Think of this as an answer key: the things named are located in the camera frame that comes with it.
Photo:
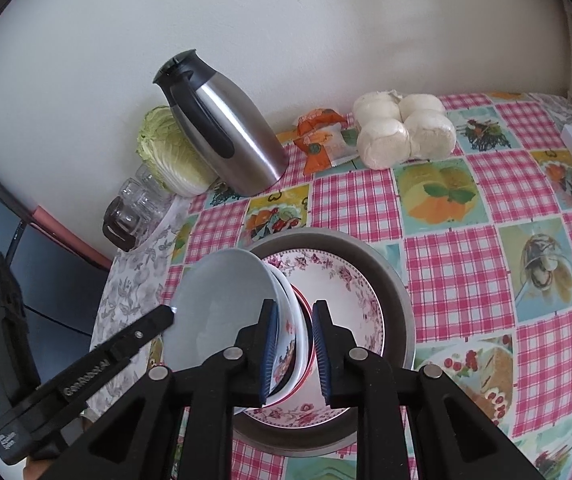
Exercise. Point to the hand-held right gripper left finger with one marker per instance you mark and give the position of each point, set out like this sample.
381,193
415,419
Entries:
268,355

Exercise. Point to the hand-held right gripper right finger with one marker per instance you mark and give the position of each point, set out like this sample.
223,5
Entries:
322,355

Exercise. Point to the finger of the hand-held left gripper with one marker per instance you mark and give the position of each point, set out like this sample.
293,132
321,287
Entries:
138,332

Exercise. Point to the red floral bowl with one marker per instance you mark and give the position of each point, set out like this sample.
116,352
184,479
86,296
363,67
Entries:
287,365

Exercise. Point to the light blue bowl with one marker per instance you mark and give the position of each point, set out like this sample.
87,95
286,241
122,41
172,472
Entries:
215,300

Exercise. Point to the round floral plate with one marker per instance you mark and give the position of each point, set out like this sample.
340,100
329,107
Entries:
336,280

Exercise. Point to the stainless steel plate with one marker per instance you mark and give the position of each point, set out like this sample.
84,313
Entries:
391,280

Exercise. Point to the dark blue furniture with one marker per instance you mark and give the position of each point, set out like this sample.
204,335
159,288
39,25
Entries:
55,270

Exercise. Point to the pink board edge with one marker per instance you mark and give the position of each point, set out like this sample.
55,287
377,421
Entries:
75,240

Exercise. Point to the dark banded glass jug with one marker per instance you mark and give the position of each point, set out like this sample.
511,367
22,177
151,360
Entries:
118,225

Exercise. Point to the clear drinking glass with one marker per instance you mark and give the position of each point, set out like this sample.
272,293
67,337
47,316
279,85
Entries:
146,176
131,191
151,207

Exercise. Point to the napa cabbage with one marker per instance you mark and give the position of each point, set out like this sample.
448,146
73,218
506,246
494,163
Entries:
165,155

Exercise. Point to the orange and clear snack packet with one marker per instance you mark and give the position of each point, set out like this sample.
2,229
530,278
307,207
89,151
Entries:
331,152

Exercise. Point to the stainless steel thermos jug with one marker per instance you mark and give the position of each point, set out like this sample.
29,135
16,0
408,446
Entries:
236,135

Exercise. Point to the bag of steamed buns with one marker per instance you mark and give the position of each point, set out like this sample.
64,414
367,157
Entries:
401,130

